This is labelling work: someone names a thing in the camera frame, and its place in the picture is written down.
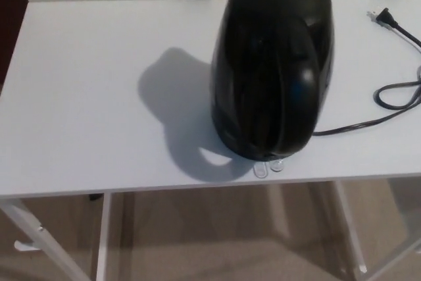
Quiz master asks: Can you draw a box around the white metal table leg frame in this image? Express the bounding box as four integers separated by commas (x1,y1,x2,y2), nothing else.
332,180,421,281
0,192,112,281

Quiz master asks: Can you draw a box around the black electric kettle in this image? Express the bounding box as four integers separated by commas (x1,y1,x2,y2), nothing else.
209,0,335,160

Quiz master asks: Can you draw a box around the white hook on table leg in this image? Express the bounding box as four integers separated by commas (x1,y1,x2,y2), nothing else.
13,240,42,255

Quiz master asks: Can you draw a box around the black power cord with plug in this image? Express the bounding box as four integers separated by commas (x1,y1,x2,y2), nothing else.
312,7,421,137

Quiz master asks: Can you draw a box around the clear long switch lever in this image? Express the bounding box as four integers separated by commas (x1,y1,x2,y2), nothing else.
253,161,268,179

